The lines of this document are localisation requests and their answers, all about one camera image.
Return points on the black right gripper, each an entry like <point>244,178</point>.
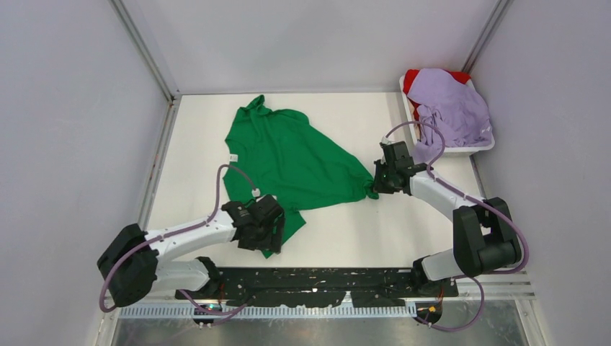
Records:
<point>378,187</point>

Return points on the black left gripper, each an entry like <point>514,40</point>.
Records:
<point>270,243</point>

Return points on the green t-shirt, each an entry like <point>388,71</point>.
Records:
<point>284,155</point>

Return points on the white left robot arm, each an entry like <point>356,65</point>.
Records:
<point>139,262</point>

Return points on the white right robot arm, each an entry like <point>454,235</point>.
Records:
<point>484,238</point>

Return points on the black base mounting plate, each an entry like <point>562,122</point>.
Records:
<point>318,287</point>

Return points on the white plastic laundry basket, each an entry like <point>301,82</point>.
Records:
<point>414,135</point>

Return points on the lavender t-shirt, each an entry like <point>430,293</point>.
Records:
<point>454,133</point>

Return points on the red t-shirt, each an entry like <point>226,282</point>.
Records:
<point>438,94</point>

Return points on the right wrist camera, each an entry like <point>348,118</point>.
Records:
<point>396,155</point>

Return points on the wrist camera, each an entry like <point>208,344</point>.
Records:
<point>266,209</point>
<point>396,155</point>

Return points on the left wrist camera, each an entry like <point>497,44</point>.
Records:
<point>266,209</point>

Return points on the aluminium frame rail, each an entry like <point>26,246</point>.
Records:
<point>140,31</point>

